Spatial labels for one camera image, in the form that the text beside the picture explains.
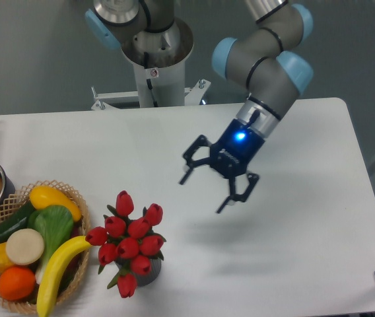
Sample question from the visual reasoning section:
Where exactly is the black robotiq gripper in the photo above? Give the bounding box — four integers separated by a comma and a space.
178, 118, 266, 215

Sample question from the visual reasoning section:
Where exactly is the red tulip bouquet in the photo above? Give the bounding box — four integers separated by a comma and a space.
86, 191, 166, 298

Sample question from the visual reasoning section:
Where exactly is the grey ribbed vase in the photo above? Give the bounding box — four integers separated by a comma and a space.
115, 255, 162, 287

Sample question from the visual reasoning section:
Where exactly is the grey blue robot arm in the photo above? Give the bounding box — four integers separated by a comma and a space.
85, 1, 314, 203

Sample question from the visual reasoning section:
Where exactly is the green bok choy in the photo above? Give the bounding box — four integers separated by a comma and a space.
28, 205, 74, 284

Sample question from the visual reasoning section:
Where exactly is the yellow squash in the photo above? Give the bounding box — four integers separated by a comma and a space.
29, 186, 82, 223

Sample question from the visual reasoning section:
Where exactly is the yellow banana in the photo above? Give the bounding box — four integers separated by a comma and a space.
36, 236, 91, 317

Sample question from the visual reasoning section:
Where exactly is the woven wicker basket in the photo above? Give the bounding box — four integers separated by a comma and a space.
0, 180, 90, 314

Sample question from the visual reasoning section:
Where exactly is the beige round bun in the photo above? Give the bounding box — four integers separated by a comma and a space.
5, 229, 44, 265

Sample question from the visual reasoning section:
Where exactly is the dark green cucumber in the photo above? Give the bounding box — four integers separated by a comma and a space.
0, 201, 35, 244

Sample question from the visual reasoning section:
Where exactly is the orange fruit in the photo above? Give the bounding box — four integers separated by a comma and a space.
0, 266, 36, 301

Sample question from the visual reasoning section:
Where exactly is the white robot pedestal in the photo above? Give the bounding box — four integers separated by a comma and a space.
90, 16, 212, 112

